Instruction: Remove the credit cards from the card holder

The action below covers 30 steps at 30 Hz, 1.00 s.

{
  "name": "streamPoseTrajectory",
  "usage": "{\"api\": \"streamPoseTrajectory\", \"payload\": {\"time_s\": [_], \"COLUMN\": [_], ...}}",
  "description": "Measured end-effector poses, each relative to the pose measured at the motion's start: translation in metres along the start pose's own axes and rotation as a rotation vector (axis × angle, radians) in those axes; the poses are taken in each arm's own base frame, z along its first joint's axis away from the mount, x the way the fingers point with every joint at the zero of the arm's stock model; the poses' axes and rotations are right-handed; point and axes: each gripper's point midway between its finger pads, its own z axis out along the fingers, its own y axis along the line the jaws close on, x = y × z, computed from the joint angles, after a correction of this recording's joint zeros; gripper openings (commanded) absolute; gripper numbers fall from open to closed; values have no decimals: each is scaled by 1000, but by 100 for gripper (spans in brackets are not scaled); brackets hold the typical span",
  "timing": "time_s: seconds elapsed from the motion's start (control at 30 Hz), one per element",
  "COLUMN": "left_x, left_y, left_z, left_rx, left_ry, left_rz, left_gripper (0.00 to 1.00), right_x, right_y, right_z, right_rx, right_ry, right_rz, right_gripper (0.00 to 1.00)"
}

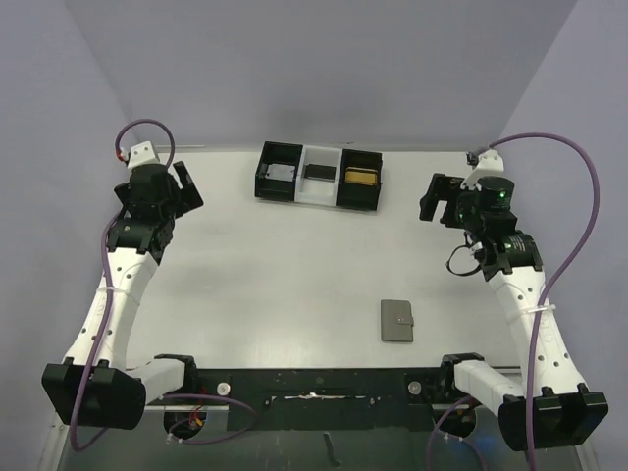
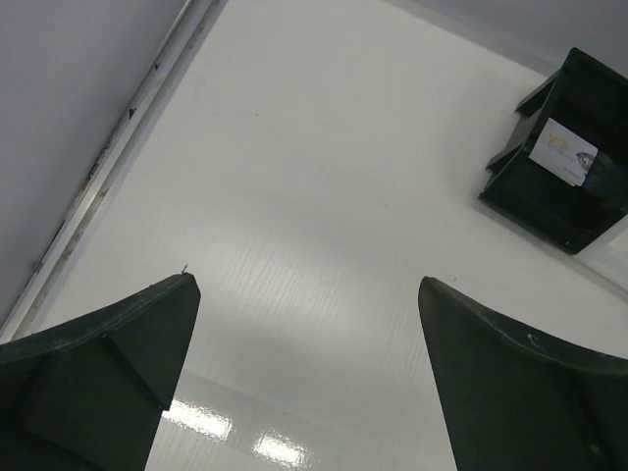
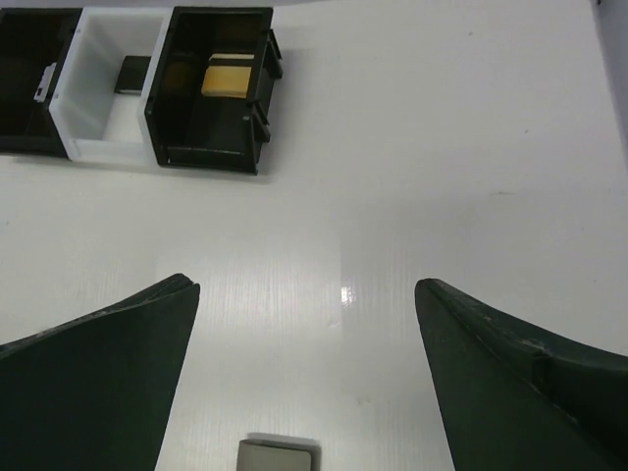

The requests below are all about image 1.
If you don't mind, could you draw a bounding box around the black white three-bin tray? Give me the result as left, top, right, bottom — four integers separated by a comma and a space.
254, 141, 383, 212

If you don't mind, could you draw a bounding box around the grey leather card holder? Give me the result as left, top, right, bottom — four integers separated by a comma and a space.
380, 299, 414, 343

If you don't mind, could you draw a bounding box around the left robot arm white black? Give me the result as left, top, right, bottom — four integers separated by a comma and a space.
42, 162, 203, 430

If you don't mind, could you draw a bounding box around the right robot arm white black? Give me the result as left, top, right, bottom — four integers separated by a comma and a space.
419, 174, 608, 451

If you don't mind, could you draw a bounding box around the gold card in right bin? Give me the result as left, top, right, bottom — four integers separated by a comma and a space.
344, 167, 379, 186

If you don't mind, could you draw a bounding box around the silver card in left bin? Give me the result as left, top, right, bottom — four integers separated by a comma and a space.
265, 163, 296, 182

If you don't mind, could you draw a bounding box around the black card in middle bin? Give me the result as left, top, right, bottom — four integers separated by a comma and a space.
304, 164, 337, 182

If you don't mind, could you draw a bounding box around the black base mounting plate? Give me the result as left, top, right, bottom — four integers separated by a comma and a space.
146, 367, 492, 433

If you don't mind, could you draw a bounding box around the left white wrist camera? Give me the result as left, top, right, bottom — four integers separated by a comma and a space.
117, 141, 160, 171

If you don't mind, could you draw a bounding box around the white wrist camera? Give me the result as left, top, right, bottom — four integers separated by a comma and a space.
460, 149, 504, 189
117, 141, 160, 171

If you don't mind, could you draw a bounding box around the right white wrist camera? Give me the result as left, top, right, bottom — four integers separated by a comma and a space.
460, 149, 504, 189

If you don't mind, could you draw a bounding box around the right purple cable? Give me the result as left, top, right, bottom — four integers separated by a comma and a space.
425, 131, 602, 471

